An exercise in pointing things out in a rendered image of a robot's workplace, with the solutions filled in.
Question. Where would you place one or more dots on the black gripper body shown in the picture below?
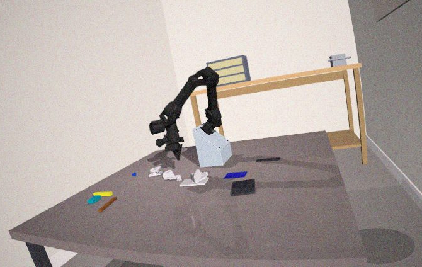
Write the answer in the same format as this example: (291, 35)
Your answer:
(174, 139)

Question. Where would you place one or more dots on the cyan rectangular block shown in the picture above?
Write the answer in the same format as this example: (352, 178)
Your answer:
(94, 199)

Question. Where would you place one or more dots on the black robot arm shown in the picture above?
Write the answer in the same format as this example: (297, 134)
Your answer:
(173, 109)

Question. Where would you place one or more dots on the yellow rectangular block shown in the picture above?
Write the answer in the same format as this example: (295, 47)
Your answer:
(103, 193)

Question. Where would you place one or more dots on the blue rectangular plate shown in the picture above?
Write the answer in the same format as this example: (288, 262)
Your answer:
(236, 174)

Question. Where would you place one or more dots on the orange long bar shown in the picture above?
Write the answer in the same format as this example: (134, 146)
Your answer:
(107, 204)

